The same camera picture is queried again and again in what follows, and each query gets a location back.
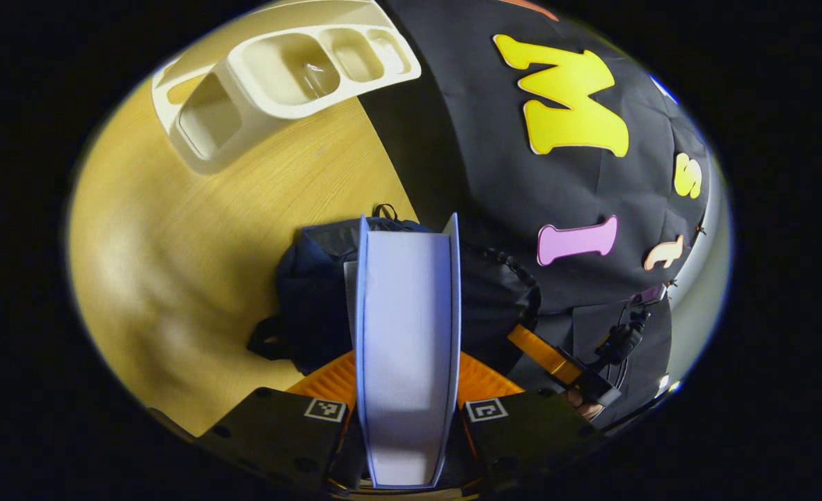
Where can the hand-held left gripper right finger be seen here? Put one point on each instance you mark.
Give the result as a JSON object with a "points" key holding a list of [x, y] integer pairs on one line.
{"points": [[529, 435]]}

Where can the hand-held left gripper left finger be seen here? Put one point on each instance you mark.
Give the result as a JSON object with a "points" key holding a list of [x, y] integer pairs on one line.
{"points": [[278, 431]]}

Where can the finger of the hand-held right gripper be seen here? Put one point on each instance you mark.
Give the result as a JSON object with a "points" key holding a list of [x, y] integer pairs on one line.
{"points": [[543, 351]]}

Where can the grey cover book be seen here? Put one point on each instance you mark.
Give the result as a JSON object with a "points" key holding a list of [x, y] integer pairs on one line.
{"points": [[407, 348]]}

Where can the blue schoolbag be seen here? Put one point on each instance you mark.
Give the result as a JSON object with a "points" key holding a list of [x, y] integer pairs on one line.
{"points": [[313, 299]]}

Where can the white plastic bookshelf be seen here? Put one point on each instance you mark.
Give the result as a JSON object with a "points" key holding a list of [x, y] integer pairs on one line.
{"points": [[292, 69]]}

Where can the black backdrop cloth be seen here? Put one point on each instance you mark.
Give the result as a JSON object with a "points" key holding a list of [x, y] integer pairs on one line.
{"points": [[480, 181]]}

